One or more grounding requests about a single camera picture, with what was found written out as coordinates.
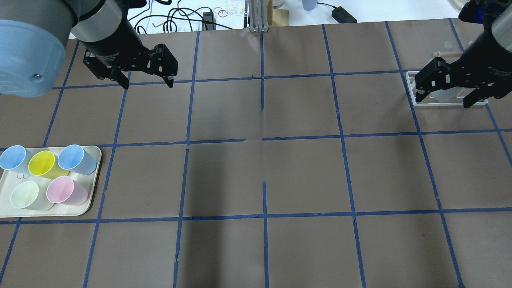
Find blue cup far left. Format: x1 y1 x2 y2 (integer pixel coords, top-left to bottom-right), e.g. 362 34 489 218
0 145 34 175

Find aluminium frame post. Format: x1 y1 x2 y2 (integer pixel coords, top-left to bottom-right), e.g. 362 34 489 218
246 0 270 33

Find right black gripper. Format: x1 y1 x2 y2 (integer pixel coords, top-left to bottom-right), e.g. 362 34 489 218
414 28 512 109

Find wooden mug tree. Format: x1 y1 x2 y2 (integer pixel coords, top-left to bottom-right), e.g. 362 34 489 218
266 0 290 27

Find blue cup on desk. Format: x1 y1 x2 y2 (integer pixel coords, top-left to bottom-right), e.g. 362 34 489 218
302 0 318 11

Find cream plastic tray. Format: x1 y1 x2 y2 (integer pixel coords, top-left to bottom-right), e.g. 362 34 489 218
0 146 102 219

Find blue cup right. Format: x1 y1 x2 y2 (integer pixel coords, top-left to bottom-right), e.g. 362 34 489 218
57 144 97 175

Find black power adapter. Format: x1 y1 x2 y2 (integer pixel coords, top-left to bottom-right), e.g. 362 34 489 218
331 6 358 24

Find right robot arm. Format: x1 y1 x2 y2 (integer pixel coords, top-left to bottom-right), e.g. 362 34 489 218
415 0 512 109

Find yellow cup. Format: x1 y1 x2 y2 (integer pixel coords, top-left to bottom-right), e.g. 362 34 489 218
28 150 70 179

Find black cable bundle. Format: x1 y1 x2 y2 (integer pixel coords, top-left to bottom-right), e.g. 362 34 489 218
134 0 234 34

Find pale green cup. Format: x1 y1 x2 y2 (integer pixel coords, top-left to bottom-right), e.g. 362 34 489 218
10 182 54 211

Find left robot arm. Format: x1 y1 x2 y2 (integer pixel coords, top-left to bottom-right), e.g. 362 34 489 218
0 0 178 97

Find white wire cup rack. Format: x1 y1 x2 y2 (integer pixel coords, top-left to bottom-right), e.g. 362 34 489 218
406 40 489 107

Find pink cup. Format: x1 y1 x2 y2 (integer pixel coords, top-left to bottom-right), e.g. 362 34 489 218
46 176 88 206

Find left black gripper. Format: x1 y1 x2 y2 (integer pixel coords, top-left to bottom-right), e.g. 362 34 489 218
83 18 178 90

